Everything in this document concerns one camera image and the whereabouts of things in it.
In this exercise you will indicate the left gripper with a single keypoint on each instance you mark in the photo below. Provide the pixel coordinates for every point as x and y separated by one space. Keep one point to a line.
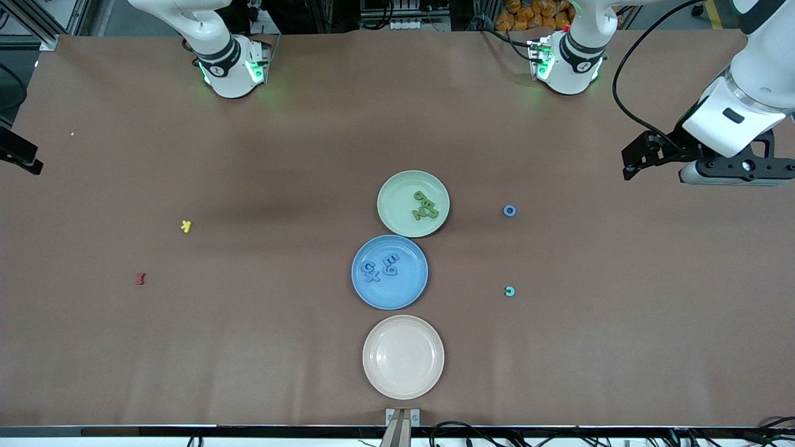
672 149

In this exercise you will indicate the green foam letter N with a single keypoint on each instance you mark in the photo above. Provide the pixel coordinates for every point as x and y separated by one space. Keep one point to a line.
419 215

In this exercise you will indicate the blue foam letter E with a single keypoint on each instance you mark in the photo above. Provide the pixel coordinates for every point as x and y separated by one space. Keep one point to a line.
390 258

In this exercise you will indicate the blue foam number 9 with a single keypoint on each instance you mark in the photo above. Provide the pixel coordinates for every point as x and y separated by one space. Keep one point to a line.
395 271

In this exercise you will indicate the blue foam letter X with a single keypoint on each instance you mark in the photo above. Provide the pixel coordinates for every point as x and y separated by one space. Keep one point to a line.
373 275

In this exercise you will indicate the blue foam letter G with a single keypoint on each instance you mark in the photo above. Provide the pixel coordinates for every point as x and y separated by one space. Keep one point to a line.
363 268

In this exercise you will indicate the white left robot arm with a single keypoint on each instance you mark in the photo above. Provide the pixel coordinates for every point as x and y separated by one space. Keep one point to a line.
770 56

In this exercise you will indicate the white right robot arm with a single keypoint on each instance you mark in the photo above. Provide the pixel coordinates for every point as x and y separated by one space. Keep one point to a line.
230 74

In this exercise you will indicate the blue foam letter O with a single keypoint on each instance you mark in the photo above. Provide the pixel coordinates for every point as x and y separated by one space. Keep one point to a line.
505 210

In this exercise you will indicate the orange packaged goods pile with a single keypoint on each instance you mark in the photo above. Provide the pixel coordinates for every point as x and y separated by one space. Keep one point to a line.
528 12

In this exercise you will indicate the teal foam letter C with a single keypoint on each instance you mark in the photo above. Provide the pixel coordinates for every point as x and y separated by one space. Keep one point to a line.
505 291

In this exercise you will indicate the brown table cover mat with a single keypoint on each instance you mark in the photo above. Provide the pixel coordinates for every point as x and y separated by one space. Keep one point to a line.
124 372

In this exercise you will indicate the light green round plate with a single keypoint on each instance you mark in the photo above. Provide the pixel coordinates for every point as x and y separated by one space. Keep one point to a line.
397 198

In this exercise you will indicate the white power strip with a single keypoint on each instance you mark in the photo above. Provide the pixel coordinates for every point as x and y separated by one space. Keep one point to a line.
419 25

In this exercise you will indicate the blue round plate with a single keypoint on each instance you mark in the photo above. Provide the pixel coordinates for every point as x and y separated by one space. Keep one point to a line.
397 295

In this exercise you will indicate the beige round plate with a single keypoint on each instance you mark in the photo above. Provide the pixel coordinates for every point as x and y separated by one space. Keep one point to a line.
404 357

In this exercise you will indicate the aluminium frame post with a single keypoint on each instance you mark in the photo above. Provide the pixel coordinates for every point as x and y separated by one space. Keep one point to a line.
46 40

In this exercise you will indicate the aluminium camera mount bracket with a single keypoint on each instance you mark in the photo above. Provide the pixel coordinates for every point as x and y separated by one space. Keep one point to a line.
400 419

